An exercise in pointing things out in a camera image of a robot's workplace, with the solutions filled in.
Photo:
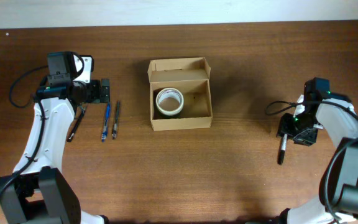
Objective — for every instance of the black slim pen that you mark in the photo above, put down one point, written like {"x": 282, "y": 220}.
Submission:
{"x": 77, "y": 123}

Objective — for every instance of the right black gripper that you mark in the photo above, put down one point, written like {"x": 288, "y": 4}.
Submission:
{"x": 304, "y": 134}

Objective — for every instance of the grey black marker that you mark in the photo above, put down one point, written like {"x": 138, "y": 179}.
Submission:
{"x": 282, "y": 149}

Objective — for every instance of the blue ballpoint pen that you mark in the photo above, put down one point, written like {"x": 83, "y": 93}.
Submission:
{"x": 106, "y": 122}

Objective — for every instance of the open cardboard box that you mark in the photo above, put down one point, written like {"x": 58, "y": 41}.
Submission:
{"x": 180, "y": 95}

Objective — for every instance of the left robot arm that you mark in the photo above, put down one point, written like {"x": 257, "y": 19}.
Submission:
{"x": 36, "y": 191}

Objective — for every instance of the dark grey pen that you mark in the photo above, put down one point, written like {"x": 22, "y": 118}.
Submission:
{"x": 116, "y": 120}

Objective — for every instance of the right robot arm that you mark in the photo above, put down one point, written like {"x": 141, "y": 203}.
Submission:
{"x": 319, "y": 108}

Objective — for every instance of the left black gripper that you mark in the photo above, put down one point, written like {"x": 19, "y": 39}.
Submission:
{"x": 96, "y": 91}

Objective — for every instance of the white masking tape roll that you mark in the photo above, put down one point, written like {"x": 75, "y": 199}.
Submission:
{"x": 160, "y": 105}

